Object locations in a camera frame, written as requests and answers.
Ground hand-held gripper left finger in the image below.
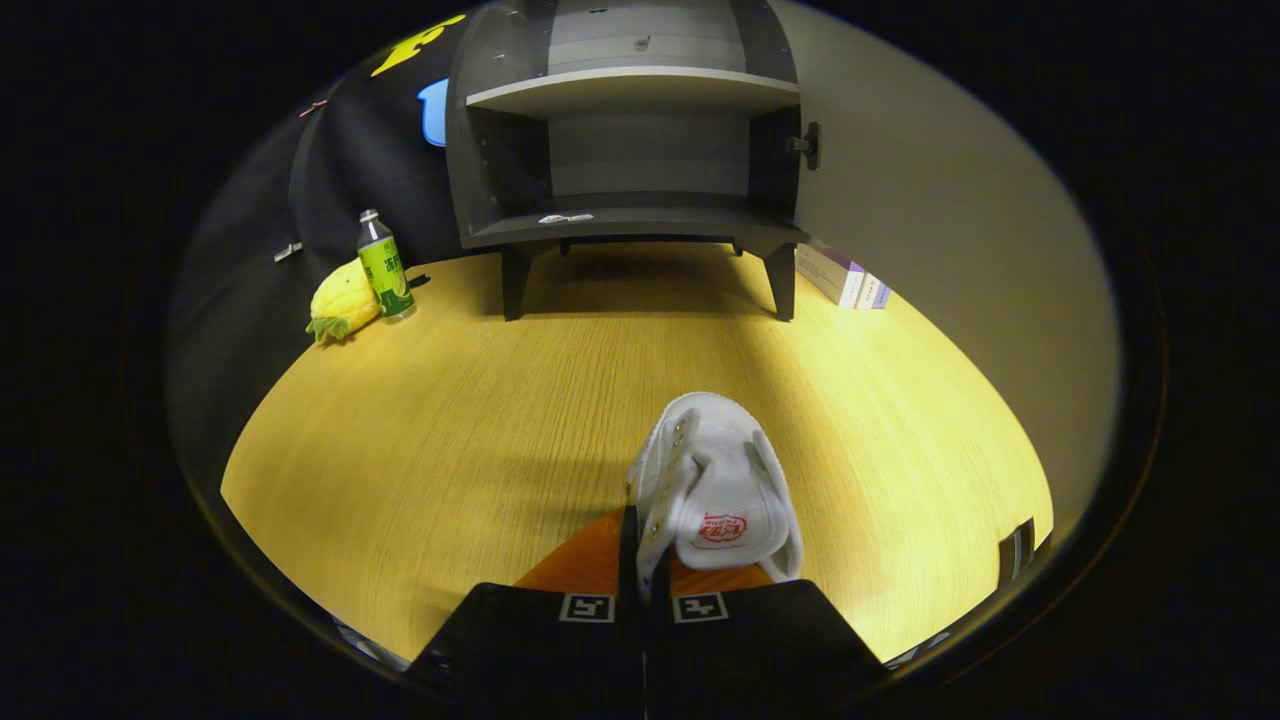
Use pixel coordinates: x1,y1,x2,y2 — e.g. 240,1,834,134
406,505,647,720

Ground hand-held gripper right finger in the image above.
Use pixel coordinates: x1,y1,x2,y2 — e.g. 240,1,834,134
647,558,888,720

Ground white canvas shoe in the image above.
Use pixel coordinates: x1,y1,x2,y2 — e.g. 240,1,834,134
627,391,806,607

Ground beige shoe cabinet door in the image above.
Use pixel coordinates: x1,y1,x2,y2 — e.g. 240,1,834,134
785,0,1123,563

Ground dark grey shoe cabinet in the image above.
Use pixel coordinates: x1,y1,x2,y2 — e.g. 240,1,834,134
445,0,811,323

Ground green label drink bottle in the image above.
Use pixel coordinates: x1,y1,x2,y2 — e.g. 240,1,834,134
356,208,417,322

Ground yellow pineapple plush toy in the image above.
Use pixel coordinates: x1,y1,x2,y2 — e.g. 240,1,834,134
305,257,384,347

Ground black backdrop cloth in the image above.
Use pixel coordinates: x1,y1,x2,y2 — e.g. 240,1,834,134
168,12,501,501

